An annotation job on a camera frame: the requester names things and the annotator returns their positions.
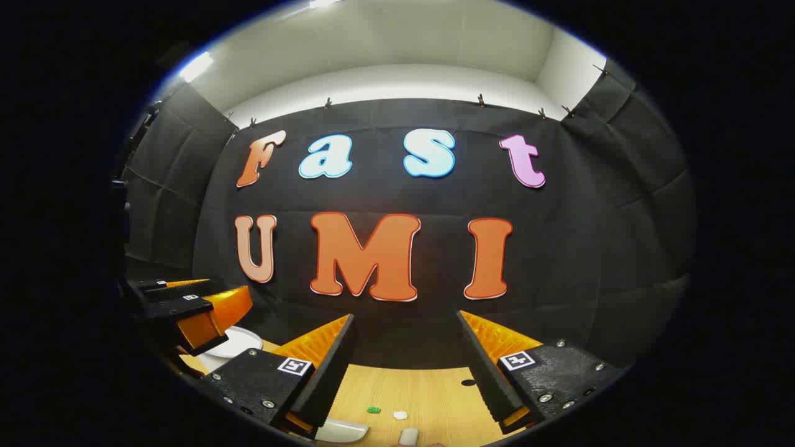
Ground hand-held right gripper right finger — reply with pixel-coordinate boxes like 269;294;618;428
457;310;628;436

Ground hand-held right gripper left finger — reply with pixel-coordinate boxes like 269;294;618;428
202;314;358;440

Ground white garbage bin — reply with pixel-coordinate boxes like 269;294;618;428
198;325;265;374

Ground white dustpan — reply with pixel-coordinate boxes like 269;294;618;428
315;418;371;445

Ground wooden desktop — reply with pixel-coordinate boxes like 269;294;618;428
179;338;517;447

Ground black backdrop cloth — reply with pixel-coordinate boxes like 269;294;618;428
121;59;694;373

